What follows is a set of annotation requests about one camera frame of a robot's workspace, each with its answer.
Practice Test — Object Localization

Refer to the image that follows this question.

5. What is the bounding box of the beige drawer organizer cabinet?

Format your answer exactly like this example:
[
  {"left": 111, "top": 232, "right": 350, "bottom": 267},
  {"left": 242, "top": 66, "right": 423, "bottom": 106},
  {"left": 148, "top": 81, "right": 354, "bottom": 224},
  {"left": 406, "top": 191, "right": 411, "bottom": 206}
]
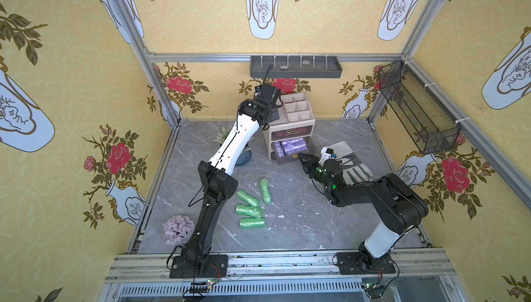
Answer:
[{"left": 263, "top": 93, "right": 315, "bottom": 161}]

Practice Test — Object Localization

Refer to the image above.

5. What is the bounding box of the purple roll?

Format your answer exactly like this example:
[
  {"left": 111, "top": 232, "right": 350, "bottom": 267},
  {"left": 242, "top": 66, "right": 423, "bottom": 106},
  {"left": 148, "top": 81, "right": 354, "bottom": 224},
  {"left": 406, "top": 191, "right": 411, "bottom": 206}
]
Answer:
[
  {"left": 286, "top": 147, "right": 309, "bottom": 156},
  {"left": 273, "top": 142, "right": 286, "bottom": 158},
  {"left": 280, "top": 138, "right": 305, "bottom": 147},
  {"left": 283, "top": 143, "right": 308, "bottom": 152}
]

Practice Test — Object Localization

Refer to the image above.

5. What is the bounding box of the purple roll bottom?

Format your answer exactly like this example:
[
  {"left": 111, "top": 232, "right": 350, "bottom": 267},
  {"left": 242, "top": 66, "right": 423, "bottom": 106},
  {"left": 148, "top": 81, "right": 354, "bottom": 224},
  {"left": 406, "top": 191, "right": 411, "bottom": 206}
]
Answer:
[{"left": 283, "top": 143, "right": 308, "bottom": 152}]

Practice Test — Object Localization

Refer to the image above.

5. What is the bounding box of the transparent top drawer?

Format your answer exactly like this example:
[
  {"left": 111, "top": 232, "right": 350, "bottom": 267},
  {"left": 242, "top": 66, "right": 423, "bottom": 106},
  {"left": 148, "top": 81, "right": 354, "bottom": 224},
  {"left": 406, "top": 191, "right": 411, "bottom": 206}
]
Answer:
[{"left": 271, "top": 126, "right": 313, "bottom": 141}]

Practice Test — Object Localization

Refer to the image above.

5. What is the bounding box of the transparent drawer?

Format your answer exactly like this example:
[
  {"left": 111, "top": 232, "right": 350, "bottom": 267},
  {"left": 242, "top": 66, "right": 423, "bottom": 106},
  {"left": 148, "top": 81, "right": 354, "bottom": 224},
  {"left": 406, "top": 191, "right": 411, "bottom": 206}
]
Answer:
[
  {"left": 270, "top": 137, "right": 315, "bottom": 165},
  {"left": 271, "top": 126, "right": 313, "bottom": 141}
]

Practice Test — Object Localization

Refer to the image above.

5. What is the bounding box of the purple roll top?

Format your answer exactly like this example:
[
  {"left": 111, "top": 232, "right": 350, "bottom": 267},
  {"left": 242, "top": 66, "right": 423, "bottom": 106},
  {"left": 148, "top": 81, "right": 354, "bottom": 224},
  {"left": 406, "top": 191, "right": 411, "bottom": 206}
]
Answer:
[{"left": 286, "top": 147, "right": 309, "bottom": 156}]

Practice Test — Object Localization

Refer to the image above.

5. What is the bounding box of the green roll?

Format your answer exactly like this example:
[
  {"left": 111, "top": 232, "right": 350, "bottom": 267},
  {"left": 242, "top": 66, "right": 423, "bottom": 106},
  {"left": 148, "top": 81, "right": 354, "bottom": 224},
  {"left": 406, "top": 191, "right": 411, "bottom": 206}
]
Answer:
[
  {"left": 235, "top": 204, "right": 264, "bottom": 219},
  {"left": 239, "top": 218, "right": 266, "bottom": 229},
  {"left": 236, "top": 190, "right": 260, "bottom": 207},
  {"left": 259, "top": 178, "right": 272, "bottom": 204}
]

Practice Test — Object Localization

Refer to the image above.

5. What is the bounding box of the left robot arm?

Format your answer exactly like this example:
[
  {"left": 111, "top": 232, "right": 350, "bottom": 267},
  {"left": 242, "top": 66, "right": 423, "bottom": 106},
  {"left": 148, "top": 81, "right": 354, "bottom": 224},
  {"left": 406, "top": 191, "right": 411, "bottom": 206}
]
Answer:
[{"left": 181, "top": 84, "right": 282, "bottom": 274}]

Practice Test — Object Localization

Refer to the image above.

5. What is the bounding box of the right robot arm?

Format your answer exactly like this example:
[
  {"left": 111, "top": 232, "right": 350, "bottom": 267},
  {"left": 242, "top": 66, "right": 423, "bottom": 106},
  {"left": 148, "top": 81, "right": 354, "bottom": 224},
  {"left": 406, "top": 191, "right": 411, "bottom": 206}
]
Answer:
[{"left": 300, "top": 154, "right": 429, "bottom": 272}]

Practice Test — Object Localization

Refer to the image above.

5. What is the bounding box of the white work glove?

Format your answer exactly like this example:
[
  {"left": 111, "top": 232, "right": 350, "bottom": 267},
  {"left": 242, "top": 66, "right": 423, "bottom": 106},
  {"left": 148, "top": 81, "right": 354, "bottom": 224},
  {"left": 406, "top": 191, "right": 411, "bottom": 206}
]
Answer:
[{"left": 325, "top": 141, "right": 373, "bottom": 185}]

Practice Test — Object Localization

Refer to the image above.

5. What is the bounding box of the potted green plant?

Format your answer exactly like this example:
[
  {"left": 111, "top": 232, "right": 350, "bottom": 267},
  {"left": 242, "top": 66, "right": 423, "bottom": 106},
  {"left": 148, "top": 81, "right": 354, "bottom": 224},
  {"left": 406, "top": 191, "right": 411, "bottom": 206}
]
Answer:
[{"left": 211, "top": 127, "right": 254, "bottom": 175}]

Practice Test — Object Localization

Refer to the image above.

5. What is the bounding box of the green roll bottom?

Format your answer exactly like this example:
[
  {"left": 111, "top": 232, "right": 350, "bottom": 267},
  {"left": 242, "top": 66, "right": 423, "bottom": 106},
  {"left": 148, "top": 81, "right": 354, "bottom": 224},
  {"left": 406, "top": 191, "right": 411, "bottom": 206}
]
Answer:
[{"left": 239, "top": 218, "right": 266, "bottom": 229}]

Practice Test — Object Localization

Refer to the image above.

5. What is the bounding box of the purple artificial flower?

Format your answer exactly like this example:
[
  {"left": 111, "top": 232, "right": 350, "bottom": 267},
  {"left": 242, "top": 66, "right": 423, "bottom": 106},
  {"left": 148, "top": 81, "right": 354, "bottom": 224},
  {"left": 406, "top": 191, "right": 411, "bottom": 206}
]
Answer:
[{"left": 163, "top": 215, "right": 195, "bottom": 245}]

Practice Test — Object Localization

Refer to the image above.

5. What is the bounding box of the grey wall shelf tray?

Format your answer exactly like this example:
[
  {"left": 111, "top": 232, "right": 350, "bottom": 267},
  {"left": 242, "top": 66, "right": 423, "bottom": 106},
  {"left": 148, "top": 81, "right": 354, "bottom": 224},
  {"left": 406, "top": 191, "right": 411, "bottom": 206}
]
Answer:
[{"left": 250, "top": 54, "right": 343, "bottom": 79}]

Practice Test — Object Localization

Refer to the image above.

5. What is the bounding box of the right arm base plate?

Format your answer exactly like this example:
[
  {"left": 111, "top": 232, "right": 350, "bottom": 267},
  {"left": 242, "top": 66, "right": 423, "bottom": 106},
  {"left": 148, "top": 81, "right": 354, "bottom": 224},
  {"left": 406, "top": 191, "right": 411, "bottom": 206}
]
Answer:
[{"left": 335, "top": 250, "right": 396, "bottom": 275}]

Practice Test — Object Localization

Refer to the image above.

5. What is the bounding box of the black wire mesh basket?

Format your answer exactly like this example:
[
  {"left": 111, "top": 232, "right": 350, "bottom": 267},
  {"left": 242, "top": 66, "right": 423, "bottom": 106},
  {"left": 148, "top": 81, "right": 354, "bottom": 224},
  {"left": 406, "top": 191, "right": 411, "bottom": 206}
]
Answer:
[{"left": 376, "top": 61, "right": 460, "bottom": 154}]

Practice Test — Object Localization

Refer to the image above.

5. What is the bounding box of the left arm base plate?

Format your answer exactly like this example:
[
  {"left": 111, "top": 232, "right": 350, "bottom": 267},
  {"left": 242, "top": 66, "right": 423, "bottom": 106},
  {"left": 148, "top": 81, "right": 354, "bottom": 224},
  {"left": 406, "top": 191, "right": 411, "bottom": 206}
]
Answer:
[{"left": 170, "top": 254, "right": 228, "bottom": 279}]

